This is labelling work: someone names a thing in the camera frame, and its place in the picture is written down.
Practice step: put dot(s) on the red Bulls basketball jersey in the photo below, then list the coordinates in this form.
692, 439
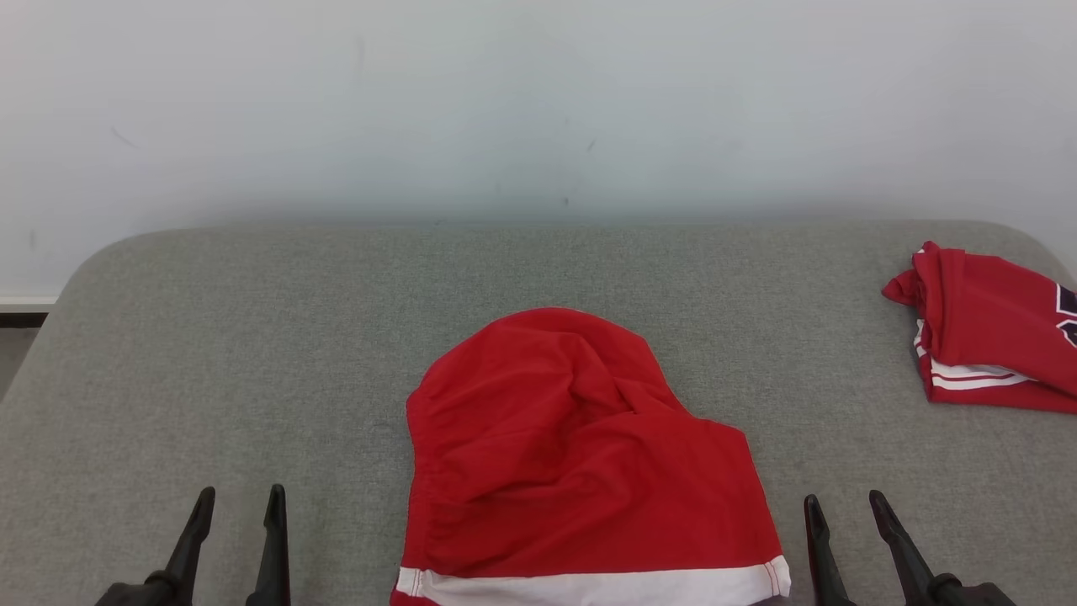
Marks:
993, 337

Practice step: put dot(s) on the grey fabric sofa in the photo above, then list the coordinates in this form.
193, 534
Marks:
252, 353

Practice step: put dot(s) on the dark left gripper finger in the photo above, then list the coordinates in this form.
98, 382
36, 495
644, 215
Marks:
189, 547
273, 555

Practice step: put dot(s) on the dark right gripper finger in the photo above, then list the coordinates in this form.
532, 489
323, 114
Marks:
823, 555
900, 547

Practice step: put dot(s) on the red shorts with white band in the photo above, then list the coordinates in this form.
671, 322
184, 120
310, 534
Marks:
555, 446

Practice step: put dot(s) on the black and white baseboard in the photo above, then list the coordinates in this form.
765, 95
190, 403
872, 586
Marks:
25, 310

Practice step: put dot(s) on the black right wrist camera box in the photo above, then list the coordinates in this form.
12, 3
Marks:
972, 593

